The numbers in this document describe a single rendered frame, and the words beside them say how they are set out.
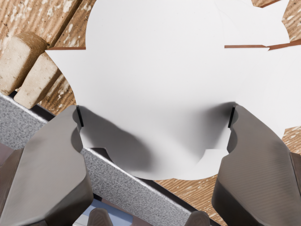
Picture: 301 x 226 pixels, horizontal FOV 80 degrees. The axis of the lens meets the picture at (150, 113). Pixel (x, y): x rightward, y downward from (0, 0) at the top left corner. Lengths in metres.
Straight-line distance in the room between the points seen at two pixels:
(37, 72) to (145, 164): 0.12
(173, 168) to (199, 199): 0.16
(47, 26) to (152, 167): 0.15
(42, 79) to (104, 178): 0.19
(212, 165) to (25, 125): 0.24
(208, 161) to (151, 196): 0.19
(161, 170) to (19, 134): 0.21
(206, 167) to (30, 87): 0.17
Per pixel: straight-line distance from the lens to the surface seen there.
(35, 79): 0.18
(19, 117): 0.29
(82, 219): 0.51
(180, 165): 0.16
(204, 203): 0.32
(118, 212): 0.51
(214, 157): 0.17
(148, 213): 0.39
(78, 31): 0.18
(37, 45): 0.19
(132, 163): 0.16
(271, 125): 0.18
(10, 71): 0.19
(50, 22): 0.19
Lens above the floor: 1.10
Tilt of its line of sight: 58 degrees down
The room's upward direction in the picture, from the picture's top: 175 degrees counter-clockwise
